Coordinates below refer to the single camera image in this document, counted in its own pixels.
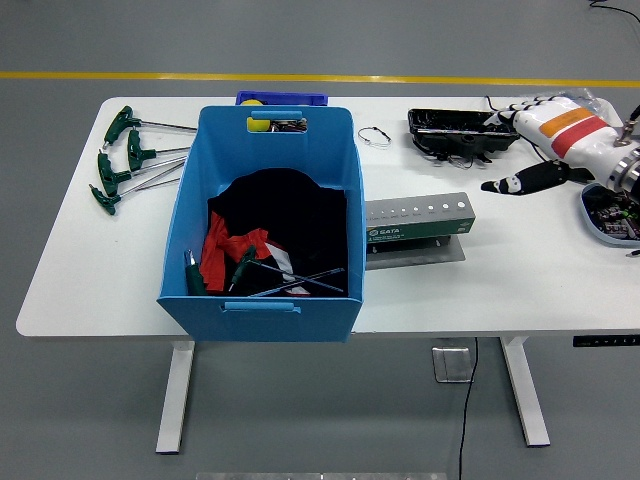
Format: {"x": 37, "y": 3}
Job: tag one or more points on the metal floor plate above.
{"x": 450, "y": 365}

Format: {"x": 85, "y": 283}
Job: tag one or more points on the small black plug tip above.
{"x": 634, "y": 253}

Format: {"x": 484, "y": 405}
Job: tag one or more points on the silver black metal part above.
{"x": 290, "y": 125}

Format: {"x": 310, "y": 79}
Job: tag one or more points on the black table control panel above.
{"x": 605, "y": 341}

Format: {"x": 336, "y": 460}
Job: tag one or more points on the dark blue plastic bin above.
{"x": 285, "y": 97}

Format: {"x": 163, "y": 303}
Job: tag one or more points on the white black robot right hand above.
{"x": 575, "y": 135}

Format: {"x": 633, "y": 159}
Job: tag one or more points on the white table leg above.
{"x": 175, "y": 400}
{"x": 525, "y": 395}

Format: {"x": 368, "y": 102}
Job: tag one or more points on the pale blue tray of components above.
{"x": 607, "y": 220}

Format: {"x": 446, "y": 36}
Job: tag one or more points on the light blue plastic box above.
{"x": 265, "y": 320}

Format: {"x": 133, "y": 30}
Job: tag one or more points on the black red cloth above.
{"x": 295, "y": 225}

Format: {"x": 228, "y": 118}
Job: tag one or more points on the yellow ball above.
{"x": 259, "y": 125}

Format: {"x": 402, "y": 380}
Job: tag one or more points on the green grey wrench holder stand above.
{"x": 420, "y": 230}

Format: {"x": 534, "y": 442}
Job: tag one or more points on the black plastic tray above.
{"x": 450, "y": 122}

